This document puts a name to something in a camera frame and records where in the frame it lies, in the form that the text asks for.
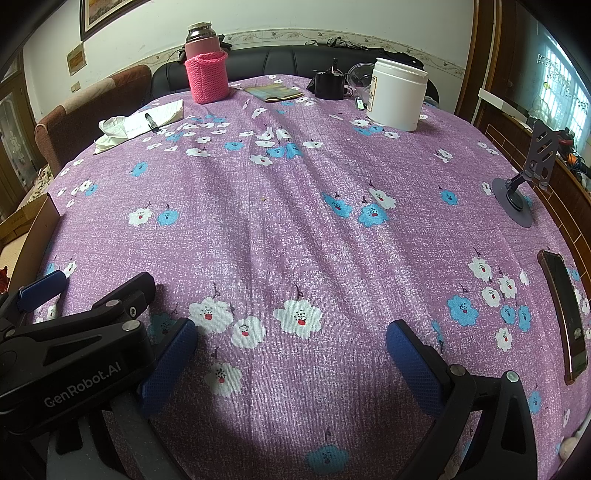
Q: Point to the wooden sideboard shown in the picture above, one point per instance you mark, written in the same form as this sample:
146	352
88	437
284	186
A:
568	203

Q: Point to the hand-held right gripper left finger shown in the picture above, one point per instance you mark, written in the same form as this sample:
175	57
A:
171	364

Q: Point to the crumpled white tissue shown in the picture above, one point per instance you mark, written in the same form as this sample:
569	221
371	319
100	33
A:
111	131

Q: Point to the floral cushion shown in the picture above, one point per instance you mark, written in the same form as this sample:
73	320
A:
40	182

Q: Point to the purple floral tablecloth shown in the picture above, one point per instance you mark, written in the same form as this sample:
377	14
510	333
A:
295	221

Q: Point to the clear glass bowl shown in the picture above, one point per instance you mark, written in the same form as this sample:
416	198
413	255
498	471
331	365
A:
358	78

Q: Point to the black cup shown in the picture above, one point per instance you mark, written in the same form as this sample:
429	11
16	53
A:
328	87

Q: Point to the wooden wall plaque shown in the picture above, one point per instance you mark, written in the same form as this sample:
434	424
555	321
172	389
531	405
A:
76	59

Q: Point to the shallow cardboard box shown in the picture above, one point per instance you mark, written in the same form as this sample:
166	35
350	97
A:
37	235

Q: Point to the pink thermos with knitted sleeve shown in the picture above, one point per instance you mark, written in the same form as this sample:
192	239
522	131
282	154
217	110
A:
205	78

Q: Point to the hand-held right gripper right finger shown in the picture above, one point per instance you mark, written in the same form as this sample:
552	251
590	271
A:
413	364

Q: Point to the framed painting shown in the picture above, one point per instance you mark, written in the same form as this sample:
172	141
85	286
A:
106	11

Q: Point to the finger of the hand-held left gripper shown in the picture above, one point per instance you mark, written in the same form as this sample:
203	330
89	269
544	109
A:
134	295
41	288

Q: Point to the black marker pen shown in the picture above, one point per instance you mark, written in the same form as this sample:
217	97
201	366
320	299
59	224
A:
151	121

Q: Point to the brown armchair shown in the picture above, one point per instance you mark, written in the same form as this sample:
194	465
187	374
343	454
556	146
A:
83	129

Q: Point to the wooden door frame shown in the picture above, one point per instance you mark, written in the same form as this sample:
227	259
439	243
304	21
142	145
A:
489	46

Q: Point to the white round object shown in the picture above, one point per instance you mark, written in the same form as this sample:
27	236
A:
569	445

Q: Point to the green booklet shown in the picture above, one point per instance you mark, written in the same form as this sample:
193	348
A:
272	92

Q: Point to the grey phone stand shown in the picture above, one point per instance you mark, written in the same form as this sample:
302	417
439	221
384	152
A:
512	203

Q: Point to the white plastic jar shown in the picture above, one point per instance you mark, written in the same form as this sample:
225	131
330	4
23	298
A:
397	101

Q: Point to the black leather sofa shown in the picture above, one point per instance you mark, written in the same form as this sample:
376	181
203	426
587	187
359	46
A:
277	62

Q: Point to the smartphone in brown case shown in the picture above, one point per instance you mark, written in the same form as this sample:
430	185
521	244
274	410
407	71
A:
561	314

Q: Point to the wooden glass doors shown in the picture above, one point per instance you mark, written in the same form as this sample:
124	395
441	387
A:
11	138

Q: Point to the white paper sheet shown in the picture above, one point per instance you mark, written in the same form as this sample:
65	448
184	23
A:
166	110

